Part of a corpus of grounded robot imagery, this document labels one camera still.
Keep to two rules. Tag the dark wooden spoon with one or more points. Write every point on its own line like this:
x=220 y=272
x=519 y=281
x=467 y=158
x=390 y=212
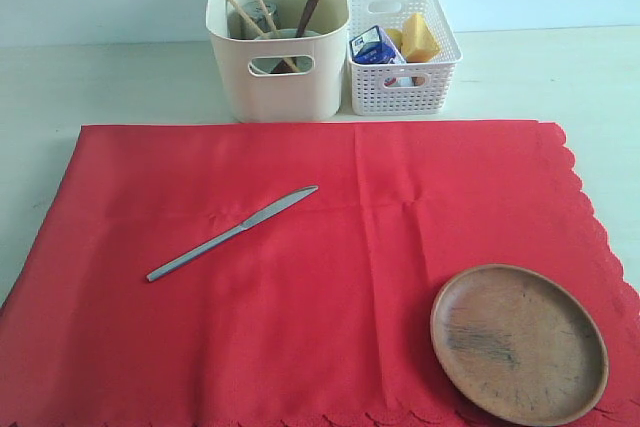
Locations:
x=305 y=17

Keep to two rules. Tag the yellow lemon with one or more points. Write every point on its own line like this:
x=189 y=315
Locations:
x=395 y=36

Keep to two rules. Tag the blue milk carton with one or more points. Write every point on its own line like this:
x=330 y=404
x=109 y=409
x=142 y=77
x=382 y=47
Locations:
x=372 y=52

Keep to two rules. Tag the red tablecloth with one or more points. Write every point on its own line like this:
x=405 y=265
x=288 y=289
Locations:
x=318 y=316

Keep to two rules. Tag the silver table knife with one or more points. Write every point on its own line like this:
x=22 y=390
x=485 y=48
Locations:
x=258 y=217

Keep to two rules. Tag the cream plastic bin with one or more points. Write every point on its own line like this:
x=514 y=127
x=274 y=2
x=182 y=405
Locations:
x=292 y=97

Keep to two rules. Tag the white ceramic bowl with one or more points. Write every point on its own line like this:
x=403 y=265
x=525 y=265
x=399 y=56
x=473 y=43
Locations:
x=264 y=65

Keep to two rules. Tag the brown wooden plate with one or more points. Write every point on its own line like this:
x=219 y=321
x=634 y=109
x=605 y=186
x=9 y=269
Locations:
x=519 y=346

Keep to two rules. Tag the yellow cheese wedge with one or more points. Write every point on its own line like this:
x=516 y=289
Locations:
x=418 y=43

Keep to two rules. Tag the white perforated plastic basket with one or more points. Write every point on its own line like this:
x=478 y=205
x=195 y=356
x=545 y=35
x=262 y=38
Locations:
x=405 y=89

